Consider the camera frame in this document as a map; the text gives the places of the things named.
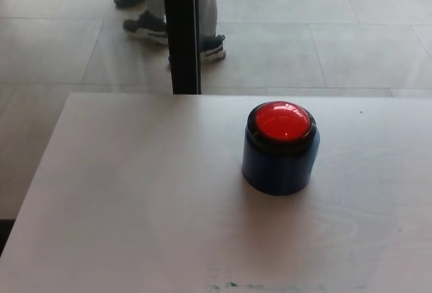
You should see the red dome button blue base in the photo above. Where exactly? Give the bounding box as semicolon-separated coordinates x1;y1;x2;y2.
241;101;321;196

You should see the dark sneaker white sole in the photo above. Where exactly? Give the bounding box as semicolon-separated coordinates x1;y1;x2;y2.
200;33;227;62
122;9;169;45

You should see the black vertical post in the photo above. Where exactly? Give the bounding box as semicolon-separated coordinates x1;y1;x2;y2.
160;0;203;95

